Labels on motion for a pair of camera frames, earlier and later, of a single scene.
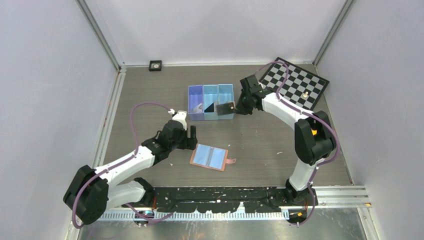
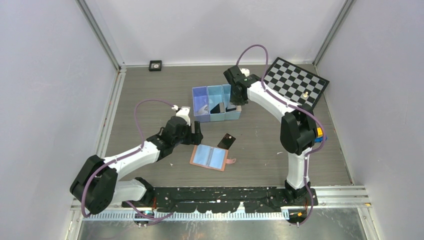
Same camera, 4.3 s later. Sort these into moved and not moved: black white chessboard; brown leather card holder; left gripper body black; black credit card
Moved: black credit card
Not moved: brown leather card holder; black white chessboard; left gripper body black
